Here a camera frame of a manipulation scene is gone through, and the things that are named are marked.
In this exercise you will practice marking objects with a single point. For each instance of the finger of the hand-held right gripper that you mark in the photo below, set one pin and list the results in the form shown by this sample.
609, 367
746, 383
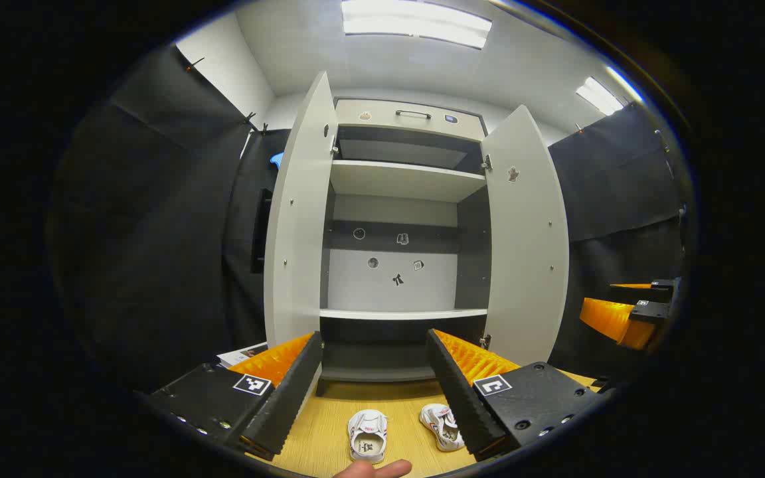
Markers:
661, 290
611, 318

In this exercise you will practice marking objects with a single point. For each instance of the white shoe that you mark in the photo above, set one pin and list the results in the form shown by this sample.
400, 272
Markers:
367, 435
441, 425

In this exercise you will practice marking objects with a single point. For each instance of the grey cabinet drawer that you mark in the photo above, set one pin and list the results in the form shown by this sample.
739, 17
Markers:
382, 119

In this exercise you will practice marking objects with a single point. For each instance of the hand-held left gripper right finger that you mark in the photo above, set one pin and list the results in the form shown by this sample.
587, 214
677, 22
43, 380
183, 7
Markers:
462, 398

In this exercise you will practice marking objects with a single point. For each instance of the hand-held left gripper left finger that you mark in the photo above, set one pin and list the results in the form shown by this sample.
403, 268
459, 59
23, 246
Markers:
286, 398

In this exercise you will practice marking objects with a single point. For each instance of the ceiling light panel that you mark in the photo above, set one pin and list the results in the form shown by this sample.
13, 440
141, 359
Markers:
598, 96
416, 23

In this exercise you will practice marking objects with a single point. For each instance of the grey shoe cabinet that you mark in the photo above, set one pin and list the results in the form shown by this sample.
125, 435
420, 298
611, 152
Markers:
396, 179

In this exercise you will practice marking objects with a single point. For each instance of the brown book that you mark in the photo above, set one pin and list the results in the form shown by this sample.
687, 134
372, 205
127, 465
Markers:
243, 353

